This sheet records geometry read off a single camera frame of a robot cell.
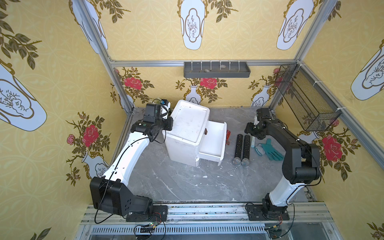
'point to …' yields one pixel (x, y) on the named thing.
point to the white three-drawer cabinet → (182, 143)
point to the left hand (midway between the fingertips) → (170, 120)
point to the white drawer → (212, 145)
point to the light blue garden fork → (253, 140)
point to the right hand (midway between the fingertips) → (245, 131)
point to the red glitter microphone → (227, 136)
